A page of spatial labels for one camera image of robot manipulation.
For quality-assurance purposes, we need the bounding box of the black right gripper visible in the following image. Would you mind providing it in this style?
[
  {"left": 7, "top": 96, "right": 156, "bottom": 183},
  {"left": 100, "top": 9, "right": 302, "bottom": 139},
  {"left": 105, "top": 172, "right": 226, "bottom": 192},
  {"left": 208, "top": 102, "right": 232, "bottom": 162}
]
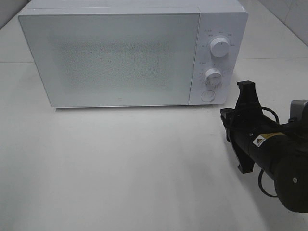
[{"left": 220, "top": 81, "right": 277, "bottom": 174}]

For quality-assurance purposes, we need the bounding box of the round white door release button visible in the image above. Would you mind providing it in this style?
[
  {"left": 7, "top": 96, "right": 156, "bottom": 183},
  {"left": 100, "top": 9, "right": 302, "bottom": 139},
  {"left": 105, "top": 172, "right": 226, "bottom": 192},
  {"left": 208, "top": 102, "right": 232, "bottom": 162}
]
[{"left": 201, "top": 90, "right": 216, "bottom": 102}]

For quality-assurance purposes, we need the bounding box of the white microwave knob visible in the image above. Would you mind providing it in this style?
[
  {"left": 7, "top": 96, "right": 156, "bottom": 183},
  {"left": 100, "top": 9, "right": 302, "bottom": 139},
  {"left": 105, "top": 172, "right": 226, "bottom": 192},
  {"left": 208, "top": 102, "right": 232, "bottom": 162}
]
[
  {"left": 204, "top": 68, "right": 222, "bottom": 86},
  {"left": 209, "top": 36, "right": 230, "bottom": 58}
]

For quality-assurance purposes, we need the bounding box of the white microwave door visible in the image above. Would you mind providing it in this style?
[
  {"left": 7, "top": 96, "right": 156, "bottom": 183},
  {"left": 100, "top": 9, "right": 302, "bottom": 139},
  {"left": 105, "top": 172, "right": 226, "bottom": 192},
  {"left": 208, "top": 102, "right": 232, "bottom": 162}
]
[{"left": 19, "top": 14, "right": 200, "bottom": 108}]

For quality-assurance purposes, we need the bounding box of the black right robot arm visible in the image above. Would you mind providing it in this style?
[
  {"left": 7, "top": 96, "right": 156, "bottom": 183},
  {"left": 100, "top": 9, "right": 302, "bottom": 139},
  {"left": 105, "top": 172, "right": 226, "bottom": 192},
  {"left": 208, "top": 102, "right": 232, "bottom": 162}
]
[{"left": 220, "top": 81, "right": 308, "bottom": 213}]

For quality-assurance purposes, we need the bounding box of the white microwave oven body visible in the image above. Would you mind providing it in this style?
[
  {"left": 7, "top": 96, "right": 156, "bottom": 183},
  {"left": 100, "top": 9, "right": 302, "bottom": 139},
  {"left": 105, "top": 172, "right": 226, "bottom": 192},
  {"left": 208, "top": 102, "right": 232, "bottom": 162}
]
[{"left": 18, "top": 0, "right": 248, "bottom": 107}]

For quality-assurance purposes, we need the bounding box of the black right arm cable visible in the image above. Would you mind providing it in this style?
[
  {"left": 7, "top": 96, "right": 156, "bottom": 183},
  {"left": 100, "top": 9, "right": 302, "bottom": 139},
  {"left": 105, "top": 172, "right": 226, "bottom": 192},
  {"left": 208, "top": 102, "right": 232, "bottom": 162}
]
[{"left": 257, "top": 105, "right": 280, "bottom": 197}]

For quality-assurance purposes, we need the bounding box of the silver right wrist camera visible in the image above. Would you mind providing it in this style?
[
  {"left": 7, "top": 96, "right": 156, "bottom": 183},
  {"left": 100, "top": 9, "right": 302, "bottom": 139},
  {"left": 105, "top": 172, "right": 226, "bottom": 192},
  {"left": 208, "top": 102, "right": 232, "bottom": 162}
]
[{"left": 289, "top": 100, "right": 308, "bottom": 122}]

